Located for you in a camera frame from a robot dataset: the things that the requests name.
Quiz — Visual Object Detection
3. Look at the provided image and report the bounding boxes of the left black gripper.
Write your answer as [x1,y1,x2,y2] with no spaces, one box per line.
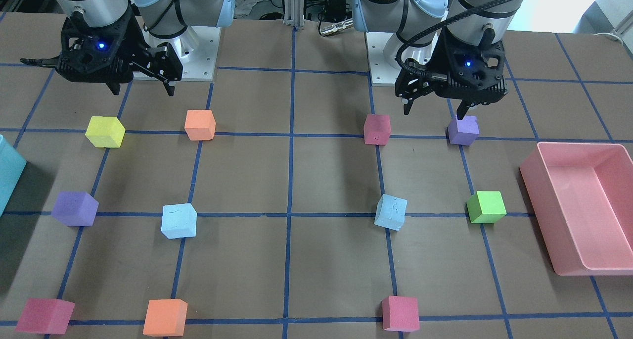
[394,27,508,120]

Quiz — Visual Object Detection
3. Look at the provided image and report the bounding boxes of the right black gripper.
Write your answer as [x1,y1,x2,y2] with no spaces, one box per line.
[20,5,183,97]

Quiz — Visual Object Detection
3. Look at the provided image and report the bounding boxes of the light blue block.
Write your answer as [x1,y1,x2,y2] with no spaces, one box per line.
[374,194,408,231]
[160,203,197,239]

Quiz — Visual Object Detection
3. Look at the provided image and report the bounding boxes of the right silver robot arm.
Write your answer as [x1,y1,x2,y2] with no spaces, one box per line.
[20,0,235,96]

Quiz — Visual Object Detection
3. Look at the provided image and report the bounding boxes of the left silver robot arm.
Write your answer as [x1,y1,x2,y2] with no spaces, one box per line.
[352,0,523,120]

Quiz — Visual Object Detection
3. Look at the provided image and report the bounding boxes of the purple foam block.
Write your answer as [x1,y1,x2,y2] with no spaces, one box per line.
[447,115,480,146]
[50,191,99,227]

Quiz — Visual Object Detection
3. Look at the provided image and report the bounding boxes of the pink foam block upper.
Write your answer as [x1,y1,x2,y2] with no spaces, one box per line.
[363,114,392,145]

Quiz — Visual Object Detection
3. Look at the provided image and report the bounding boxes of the pink foam block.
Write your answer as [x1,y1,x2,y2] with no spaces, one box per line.
[381,295,420,333]
[363,114,392,145]
[14,298,75,335]

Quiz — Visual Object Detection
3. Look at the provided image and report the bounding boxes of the yellow foam block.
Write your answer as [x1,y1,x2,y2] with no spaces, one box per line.
[85,116,125,148]

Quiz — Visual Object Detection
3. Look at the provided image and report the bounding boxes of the orange foam block upper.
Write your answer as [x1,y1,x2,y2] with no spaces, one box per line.
[184,109,216,141]

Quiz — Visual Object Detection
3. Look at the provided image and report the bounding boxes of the orange foam block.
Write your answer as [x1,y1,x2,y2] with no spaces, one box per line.
[184,109,216,141]
[143,299,188,337]

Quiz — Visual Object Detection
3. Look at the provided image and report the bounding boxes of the green foam block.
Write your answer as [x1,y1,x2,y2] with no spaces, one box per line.
[466,191,507,224]

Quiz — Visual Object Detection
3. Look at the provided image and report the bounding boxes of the black power adapter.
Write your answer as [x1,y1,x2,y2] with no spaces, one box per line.
[323,0,347,22]

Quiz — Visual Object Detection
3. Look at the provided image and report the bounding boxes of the cyan plastic bin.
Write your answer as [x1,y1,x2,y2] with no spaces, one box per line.
[0,135,27,216]

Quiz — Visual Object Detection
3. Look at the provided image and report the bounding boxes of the pink plastic bin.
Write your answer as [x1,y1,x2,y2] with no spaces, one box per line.
[520,142,633,276]

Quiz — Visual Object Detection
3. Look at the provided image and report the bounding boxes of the orange foam block lower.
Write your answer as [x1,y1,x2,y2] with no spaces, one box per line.
[143,299,188,337]

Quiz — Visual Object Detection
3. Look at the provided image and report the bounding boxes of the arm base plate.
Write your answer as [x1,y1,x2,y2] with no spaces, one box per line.
[365,31,431,87]
[143,26,223,82]

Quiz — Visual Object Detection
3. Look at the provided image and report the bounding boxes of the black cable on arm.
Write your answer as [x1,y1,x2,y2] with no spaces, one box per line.
[395,0,554,77]

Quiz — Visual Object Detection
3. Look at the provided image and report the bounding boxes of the silver cable connector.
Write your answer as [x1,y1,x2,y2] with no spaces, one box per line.
[318,18,354,37]

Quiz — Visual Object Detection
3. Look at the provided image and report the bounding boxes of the aluminium profile post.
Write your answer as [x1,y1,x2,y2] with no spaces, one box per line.
[282,0,305,30]

